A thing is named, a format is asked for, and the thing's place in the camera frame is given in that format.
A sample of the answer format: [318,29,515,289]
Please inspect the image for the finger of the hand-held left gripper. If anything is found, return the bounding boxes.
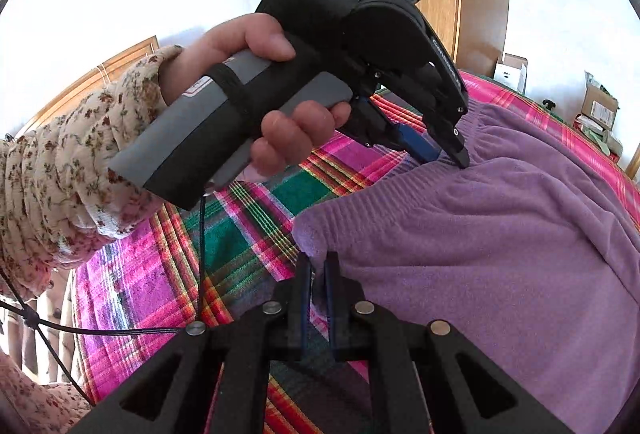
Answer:
[349,96,442,164]
[429,111,471,169]

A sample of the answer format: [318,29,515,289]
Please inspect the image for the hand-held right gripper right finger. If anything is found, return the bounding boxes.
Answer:
[324,252,576,434]

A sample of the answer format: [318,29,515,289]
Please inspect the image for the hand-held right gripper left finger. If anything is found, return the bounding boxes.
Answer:
[65,254,313,434]

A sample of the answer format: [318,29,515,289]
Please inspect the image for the purple fleece pants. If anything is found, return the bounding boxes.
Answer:
[292,101,640,434]

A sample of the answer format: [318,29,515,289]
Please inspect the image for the person's left hand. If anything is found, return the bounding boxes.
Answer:
[159,13,353,177]

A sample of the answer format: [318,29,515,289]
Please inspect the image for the white cardboard box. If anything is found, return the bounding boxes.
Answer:
[494,54,528,95]

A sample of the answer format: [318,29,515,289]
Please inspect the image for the brown cardboard box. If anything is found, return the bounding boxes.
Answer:
[580,71,621,130]

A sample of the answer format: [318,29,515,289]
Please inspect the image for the pink plaid blanket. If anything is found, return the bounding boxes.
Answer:
[72,69,640,434]

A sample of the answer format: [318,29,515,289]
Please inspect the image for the wooden headboard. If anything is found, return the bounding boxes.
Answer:
[15,36,161,135]

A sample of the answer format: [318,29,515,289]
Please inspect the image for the white printed quilt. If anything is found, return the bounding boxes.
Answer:
[20,264,78,387]

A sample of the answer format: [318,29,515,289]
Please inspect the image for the person's floral clothing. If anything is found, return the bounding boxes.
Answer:
[0,354,96,434]

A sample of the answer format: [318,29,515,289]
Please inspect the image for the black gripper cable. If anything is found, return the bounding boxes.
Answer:
[0,191,208,336]
[0,266,96,410]

